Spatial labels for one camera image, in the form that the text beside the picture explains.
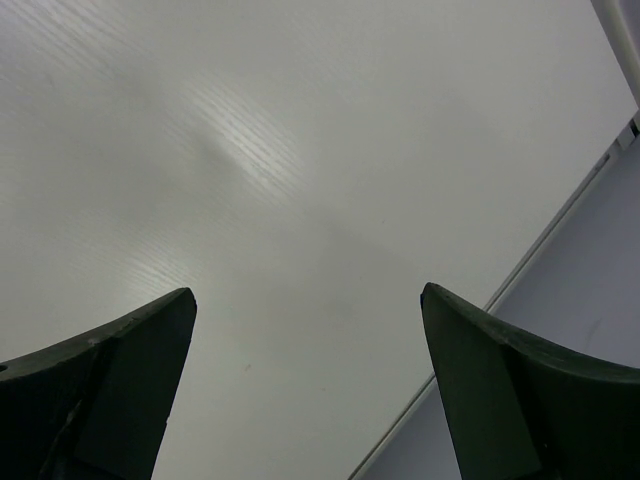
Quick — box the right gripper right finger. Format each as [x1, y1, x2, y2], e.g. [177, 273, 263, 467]
[421, 283, 639, 479]

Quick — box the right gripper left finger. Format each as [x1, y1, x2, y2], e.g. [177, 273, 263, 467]
[1, 288, 196, 479]

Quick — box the aluminium table rail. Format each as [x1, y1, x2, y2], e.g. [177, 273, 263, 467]
[349, 1, 639, 480]

